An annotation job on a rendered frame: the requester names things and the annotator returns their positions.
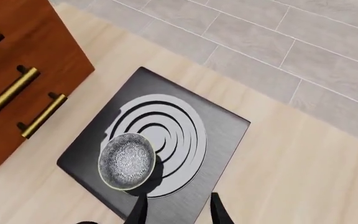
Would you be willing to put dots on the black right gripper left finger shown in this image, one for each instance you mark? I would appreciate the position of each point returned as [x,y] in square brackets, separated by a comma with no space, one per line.
[139,212]

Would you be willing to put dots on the flat black stove plate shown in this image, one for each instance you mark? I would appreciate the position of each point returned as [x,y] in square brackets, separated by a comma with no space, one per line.
[225,140]

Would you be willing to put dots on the patterned black bowl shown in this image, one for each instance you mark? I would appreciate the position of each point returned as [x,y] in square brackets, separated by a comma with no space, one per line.
[126,161]

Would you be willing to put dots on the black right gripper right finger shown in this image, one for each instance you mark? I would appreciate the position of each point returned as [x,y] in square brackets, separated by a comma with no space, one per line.
[221,213]

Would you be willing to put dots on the wooden cabinet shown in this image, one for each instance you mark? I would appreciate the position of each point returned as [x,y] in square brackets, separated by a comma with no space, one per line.
[42,42]

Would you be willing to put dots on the round black stove knob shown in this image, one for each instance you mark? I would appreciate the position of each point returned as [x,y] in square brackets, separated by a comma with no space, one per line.
[86,222]

